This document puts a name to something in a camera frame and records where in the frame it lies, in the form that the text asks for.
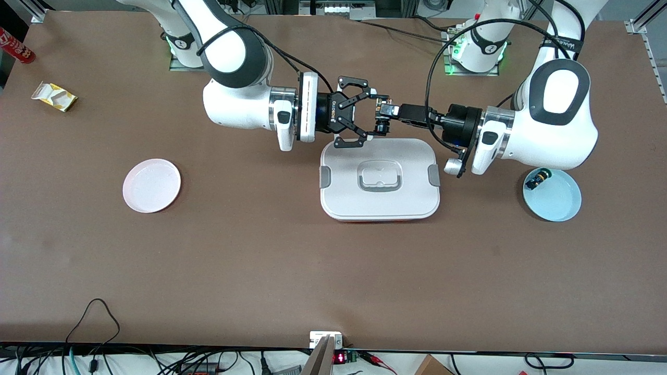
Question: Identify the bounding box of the white lunch box grey handle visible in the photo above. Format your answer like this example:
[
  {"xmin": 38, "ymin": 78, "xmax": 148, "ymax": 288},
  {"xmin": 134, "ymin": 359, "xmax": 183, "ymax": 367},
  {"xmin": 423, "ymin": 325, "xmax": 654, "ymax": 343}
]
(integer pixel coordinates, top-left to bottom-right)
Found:
[{"xmin": 319, "ymin": 138, "xmax": 441, "ymax": 223}]

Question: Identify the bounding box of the black floor cable loop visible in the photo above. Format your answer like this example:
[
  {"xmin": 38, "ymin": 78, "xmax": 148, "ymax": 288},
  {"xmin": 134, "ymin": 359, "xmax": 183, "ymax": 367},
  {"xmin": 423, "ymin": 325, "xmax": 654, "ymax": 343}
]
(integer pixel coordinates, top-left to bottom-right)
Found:
[{"xmin": 524, "ymin": 353, "xmax": 575, "ymax": 373}]

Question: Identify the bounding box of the brown cardboard box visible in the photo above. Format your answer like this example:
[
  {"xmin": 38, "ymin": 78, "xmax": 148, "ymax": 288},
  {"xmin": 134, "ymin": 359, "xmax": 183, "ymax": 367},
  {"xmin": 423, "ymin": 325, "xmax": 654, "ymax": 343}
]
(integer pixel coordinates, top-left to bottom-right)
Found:
[{"xmin": 414, "ymin": 354, "xmax": 454, "ymax": 375}]

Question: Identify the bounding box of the pink round plate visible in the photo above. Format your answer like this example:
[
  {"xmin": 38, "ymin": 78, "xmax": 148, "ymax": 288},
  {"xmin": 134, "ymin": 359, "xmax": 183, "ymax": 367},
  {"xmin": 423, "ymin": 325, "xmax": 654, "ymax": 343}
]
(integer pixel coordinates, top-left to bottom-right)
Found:
[{"xmin": 122, "ymin": 159, "xmax": 182, "ymax": 214}]

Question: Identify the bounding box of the black looped table cable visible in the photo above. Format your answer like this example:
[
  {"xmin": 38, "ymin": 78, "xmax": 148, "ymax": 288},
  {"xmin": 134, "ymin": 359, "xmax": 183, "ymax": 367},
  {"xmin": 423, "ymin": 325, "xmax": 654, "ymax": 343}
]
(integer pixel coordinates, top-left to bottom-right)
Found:
[{"xmin": 64, "ymin": 298, "xmax": 121, "ymax": 360}]

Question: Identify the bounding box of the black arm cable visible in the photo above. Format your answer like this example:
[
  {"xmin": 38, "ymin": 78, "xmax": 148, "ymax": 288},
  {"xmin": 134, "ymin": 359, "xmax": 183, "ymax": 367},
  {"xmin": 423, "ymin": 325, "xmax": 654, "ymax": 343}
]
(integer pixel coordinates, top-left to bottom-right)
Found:
[
  {"xmin": 197, "ymin": 25, "xmax": 335, "ymax": 94},
  {"xmin": 426, "ymin": 18, "xmax": 574, "ymax": 153}
]

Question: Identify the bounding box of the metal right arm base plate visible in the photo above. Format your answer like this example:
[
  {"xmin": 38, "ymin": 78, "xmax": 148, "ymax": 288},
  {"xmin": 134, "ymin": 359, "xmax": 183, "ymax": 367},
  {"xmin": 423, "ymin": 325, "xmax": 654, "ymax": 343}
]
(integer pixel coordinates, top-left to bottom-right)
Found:
[{"xmin": 169, "ymin": 23, "xmax": 229, "ymax": 72}]

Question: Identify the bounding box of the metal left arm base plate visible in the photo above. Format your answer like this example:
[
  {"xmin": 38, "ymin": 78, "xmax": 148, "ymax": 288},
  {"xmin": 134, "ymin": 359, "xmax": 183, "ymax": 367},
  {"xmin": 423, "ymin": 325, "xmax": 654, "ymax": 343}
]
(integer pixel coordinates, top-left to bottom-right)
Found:
[{"xmin": 442, "ymin": 29, "xmax": 500, "ymax": 77}]

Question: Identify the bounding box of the black cable across table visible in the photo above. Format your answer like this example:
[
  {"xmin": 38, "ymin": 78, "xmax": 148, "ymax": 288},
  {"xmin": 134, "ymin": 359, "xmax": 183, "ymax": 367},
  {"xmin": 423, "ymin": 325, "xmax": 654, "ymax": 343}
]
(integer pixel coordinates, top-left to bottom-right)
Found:
[{"xmin": 360, "ymin": 20, "xmax": 459, "ymax": 45}]

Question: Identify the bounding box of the small black yellow part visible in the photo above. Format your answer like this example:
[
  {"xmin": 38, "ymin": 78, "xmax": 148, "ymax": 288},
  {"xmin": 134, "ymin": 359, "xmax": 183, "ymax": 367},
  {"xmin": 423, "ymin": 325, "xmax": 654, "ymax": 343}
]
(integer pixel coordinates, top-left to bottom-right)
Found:
[{"xmin": 525, "ymin": 169, "xmax": 553, "ymax": 191}]

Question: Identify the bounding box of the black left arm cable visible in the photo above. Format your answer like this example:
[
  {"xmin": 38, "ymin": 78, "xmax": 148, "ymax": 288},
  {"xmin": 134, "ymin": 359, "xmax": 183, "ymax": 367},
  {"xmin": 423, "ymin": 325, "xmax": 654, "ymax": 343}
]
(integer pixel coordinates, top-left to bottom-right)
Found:
[{"xmin": 426, "ymin": 18, "xmax": 574, "ymax": 153}]

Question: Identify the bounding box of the light blue round plate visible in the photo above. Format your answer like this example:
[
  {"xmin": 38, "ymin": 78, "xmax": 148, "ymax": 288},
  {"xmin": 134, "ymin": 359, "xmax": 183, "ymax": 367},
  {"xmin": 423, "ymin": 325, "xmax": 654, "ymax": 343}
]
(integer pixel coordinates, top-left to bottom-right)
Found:
[{"xmin": 523, "ymin": 167, "xmax": 582, "ymax": 223}]

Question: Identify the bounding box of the aluminium frame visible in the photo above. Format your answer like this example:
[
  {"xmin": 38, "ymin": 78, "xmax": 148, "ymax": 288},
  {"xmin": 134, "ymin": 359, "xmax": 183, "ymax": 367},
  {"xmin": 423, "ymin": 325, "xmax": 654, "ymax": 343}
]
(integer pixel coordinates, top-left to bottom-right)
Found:
[{"xmin": 300, "ymin": 0, "xmax": 376, "ymax": 20}]

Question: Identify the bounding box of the small white device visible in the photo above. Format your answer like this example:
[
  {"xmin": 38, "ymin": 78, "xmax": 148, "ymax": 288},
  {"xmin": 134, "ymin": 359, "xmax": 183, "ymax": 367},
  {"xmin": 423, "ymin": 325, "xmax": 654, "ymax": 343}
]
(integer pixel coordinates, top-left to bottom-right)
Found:
[{"xmin": 310, "ymin": 331, "xmax": 343, "ymax": 348}]

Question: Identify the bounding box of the grey slanted board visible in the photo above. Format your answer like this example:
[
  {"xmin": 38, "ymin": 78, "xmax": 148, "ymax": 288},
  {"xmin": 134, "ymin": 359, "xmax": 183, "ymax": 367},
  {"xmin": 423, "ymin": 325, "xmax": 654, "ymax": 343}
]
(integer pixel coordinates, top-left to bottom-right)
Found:
[{"xmin": 301, "ymin": 335, "xmax": 335, "ymax": 375}]

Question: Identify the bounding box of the red snack can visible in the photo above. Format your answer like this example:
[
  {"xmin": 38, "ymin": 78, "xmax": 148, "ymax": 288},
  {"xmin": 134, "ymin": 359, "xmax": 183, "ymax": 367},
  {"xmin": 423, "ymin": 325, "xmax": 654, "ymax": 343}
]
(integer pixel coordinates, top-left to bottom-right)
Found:
[{"xmin": 0, "ymin": 27, "xmax": 36, "ymax": 64}]

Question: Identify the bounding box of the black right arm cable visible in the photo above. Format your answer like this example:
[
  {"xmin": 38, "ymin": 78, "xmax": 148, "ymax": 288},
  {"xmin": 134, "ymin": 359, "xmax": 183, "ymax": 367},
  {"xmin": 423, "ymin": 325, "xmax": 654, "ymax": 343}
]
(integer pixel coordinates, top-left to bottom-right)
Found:
[{"xmin": 197, "ymin": 25, "xmax": 335, "ymax": 94}]

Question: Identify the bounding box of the yellow and white carton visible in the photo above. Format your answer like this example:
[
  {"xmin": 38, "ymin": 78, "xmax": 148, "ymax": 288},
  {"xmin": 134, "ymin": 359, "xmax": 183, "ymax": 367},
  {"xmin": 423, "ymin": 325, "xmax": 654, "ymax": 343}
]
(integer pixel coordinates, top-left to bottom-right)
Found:
[{"xmin": 31, "ymin": 82, "xmax": 78, "ymax": 113}]

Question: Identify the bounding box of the orange and black switch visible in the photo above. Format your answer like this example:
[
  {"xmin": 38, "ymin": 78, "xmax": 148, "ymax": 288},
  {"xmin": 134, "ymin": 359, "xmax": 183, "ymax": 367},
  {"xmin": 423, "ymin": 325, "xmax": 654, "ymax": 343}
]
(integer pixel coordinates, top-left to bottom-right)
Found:
[{"xmin": 373, "ymin": 103, "xmax": 401, "ymax": 138}]

